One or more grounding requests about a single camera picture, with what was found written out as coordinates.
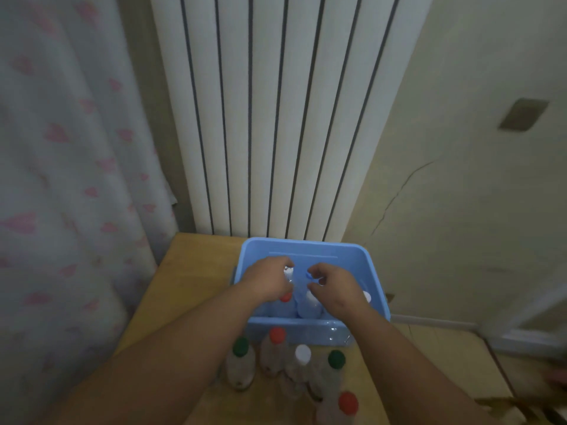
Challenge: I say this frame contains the person's right hand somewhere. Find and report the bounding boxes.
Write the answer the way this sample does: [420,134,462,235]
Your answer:
[306,262,373,322]

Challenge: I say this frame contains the person's left hand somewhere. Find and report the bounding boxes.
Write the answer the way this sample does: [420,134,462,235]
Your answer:
[237,255,295,304]

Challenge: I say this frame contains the bottle with red cap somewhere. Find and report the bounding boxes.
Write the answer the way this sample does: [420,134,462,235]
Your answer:
[265,290,298,319]

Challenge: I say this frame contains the blue plastic bin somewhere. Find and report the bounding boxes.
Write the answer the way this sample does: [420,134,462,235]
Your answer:
[231,237,392,346]

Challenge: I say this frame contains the tall bottle with white cap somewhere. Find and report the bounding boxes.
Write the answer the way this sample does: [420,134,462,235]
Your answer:
[296,289,323,319]

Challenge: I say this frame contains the group of plastic water bottles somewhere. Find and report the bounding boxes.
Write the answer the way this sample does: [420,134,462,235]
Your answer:
[226,326,360,425]

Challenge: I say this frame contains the person's right forearm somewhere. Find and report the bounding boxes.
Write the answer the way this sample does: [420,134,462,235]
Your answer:
[350,305,497,425]

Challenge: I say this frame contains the person's left forearm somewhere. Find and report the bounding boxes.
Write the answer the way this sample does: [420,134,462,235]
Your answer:
[51,283,262,425]

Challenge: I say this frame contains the wooden table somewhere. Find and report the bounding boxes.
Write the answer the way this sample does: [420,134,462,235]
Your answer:
[113,232,399,425]

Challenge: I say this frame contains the white baseboard strip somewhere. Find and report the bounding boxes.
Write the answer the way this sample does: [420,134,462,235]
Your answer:
[392,313,479,331]

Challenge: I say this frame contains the white ribbed radiator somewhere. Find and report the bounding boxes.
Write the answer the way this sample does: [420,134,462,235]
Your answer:
[148,0,437,243]

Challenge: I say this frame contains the pink heart print curtain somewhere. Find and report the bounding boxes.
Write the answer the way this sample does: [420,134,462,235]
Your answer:
[0,0,179,425]

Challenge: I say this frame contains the white door frame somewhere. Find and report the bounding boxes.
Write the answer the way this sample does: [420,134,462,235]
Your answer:
[480,278,567,359]

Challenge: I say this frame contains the grey wall plate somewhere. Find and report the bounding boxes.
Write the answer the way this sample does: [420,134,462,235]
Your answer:
[498,97,550,132]

